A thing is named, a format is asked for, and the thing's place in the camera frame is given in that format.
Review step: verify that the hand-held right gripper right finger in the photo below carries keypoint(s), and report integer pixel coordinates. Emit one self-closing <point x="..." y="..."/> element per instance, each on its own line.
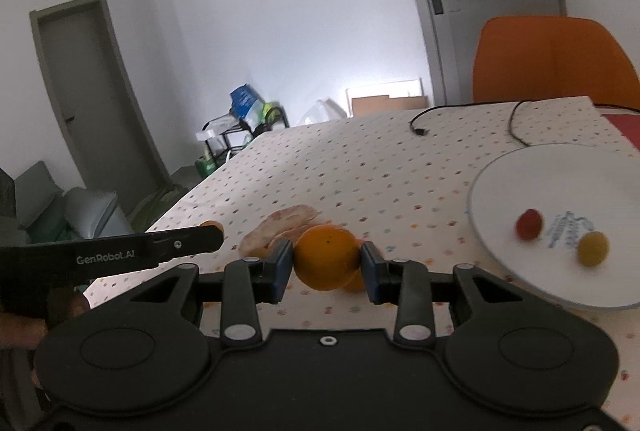
<point x="369" y="272"/>

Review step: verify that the cardboard box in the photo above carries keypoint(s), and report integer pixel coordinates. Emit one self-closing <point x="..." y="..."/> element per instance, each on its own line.
<point x="387" y="106"/>

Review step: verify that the bread roll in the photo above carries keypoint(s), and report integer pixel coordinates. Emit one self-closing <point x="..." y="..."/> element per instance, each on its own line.
<point x="295" y="215"/>

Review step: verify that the small orange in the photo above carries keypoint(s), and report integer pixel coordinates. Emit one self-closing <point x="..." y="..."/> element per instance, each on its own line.
<point x="212" y="224"/>

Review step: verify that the blue bag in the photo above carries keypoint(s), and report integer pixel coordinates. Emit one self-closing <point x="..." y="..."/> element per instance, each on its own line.
<point x="244" y="100"/>

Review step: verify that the grey green sofa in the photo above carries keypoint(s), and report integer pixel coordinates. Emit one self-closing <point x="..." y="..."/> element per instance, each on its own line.
<point x="35" y="191"/>

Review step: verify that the dark grey door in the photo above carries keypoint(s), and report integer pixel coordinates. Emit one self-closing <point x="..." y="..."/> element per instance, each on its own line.
<point x="85" y="101"/>

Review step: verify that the large orange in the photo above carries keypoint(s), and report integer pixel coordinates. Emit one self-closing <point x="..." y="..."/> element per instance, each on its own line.
<point x="325" y="257"/>

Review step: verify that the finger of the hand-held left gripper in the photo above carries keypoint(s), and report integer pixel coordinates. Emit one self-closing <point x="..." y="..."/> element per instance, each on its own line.
<point x="190" y="242"/>

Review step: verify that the medium orange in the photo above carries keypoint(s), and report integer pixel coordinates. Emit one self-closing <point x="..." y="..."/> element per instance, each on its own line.
<point x="356" y="285"/>

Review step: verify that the white round plate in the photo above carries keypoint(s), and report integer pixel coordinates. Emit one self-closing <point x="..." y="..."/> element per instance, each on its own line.
<point x="525" y="181"/>

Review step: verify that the green yellow bag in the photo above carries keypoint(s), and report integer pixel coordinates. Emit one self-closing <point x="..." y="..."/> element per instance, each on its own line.
<point x="265" y="112"/>

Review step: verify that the grey door with frame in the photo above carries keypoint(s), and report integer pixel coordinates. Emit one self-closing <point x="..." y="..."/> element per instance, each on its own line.
<point x="490" y="51"/>

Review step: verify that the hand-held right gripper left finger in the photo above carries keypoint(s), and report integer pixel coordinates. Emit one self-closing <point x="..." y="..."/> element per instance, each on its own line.
<point x="283" y="272"/>

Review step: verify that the red orange table mat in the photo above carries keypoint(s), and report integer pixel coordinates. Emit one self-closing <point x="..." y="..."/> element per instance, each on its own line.
<point x="625" y="128"/>

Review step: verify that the grey cushion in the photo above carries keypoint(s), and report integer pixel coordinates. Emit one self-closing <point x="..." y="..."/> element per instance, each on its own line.
<point x="95" y="213"/>

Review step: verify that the red cherry tomato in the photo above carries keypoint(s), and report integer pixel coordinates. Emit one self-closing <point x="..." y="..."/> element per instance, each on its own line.
<point x="529" y="224"/>

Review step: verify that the white flat board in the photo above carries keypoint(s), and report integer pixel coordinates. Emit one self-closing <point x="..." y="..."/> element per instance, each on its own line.
<point x="385" y="87"/>

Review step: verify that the clear plastic box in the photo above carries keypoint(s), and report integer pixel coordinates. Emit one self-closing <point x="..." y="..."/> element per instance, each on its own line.
<point x="325" y="111"/>

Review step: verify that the orange chair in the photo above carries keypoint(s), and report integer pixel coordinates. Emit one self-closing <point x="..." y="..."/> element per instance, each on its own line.
<point x="550" y="61"/>

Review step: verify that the yellow cherry tomato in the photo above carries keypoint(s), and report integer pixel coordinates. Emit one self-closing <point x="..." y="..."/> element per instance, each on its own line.
<point x="593" y="249"/>

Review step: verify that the person's left hand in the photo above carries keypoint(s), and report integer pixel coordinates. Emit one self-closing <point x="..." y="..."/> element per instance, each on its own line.
<point x="66" y="306"/>

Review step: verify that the dotted white tablecloth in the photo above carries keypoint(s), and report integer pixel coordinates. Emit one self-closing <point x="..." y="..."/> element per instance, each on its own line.
<point x="350" y="171"/>

